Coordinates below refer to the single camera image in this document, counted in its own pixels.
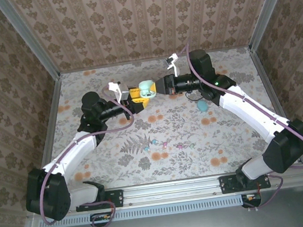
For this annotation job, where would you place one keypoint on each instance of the mint green earbud charging case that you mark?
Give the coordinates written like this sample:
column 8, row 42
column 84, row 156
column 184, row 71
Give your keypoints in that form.
column 145, row 88

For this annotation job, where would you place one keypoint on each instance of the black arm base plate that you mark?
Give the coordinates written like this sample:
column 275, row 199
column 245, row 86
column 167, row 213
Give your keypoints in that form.
column 117, row 198
column 226, row 184

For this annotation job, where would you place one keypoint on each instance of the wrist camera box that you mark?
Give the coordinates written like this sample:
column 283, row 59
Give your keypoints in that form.
column 123, row 93
column 174, row 66

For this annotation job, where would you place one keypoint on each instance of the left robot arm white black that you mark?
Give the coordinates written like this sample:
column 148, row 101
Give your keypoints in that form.
column 71, row 156

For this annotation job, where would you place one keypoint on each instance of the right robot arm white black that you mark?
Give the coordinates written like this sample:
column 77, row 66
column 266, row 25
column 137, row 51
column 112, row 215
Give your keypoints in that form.
column 251, row 112

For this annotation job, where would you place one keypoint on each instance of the aluminium frame post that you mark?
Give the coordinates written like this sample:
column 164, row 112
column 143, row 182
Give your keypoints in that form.
column 269, row 7
column 30, row 41

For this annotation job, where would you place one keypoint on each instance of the aluminium side rail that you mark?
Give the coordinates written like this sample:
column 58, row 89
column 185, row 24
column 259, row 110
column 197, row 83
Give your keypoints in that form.
column 267, row 82
column 52, row 117

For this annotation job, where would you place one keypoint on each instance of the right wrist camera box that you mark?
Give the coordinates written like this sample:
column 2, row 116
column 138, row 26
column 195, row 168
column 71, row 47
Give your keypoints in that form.
column 174, row 66

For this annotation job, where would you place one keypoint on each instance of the long aluminium mounting rail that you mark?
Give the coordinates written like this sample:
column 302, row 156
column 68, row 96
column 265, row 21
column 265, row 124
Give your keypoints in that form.
column 172, row 189

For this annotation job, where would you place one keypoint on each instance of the blue earbud charging case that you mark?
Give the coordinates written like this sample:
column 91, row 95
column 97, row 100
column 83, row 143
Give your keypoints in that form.
column 202, row 106

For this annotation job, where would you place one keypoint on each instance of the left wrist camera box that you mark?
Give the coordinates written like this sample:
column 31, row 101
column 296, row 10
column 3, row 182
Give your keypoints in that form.
column 123, row 93

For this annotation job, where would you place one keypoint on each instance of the floral patterned tablecloth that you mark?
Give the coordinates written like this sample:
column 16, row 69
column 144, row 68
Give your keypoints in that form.
column 170, row 133

